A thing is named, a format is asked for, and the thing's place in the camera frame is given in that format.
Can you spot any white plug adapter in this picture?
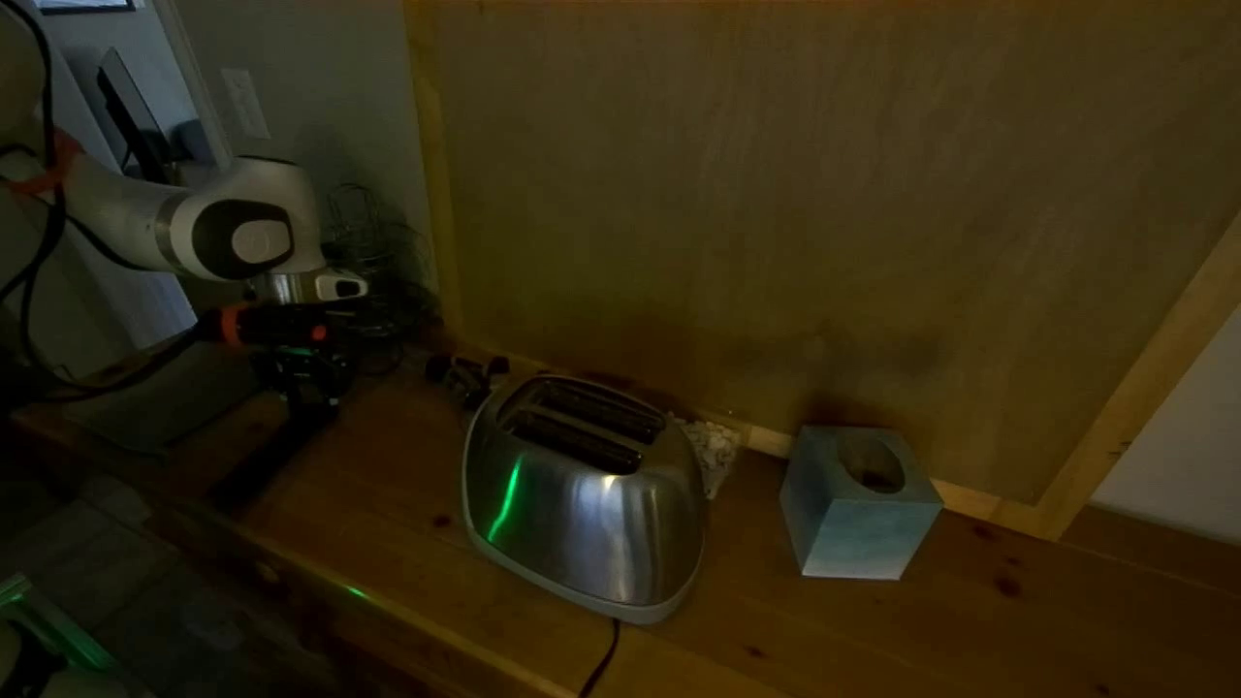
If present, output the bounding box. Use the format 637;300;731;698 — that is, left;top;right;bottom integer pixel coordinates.
686;414;748;490

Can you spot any black toaster power cable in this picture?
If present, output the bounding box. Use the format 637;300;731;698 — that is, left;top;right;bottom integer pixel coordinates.
573;616;629;698

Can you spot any large wooden board panel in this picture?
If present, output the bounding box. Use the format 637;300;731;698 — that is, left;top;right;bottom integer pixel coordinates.
404;0;1241;543

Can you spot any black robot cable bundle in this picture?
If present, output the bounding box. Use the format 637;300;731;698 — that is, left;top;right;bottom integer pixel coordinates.
0;0;244;406

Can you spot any light blue tissue box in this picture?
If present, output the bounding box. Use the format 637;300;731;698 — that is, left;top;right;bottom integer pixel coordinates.
776;422;948;582

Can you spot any silver two-slot toaster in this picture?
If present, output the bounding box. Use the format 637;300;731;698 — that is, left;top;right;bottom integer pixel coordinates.
460;370;714;629

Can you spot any white wall light switch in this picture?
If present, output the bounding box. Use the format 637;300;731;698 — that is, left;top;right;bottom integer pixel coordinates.
218;61;276;145

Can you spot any small dark items cluster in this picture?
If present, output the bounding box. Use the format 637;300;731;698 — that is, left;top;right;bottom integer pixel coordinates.
423;342;516;406

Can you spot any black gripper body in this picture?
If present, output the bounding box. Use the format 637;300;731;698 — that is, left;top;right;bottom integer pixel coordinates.
213;300;365;395

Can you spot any metal wire basket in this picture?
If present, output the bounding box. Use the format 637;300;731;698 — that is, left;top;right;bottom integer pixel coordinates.
315;180;441;349

